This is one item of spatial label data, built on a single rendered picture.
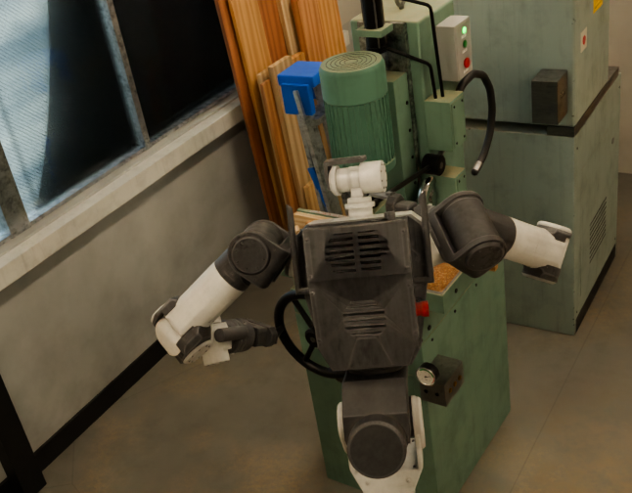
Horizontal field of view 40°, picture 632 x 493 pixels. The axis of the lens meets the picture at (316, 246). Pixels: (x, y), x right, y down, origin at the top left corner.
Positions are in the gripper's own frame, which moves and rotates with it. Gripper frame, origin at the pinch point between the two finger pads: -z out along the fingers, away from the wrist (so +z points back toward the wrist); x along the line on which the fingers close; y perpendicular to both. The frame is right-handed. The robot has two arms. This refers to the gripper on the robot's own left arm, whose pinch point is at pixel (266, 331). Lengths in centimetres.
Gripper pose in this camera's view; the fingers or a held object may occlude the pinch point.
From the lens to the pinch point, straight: 238.6
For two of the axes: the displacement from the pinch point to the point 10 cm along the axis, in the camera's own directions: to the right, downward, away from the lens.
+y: 1.8, -9.8, -1.2
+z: -5.5, 0.0, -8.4
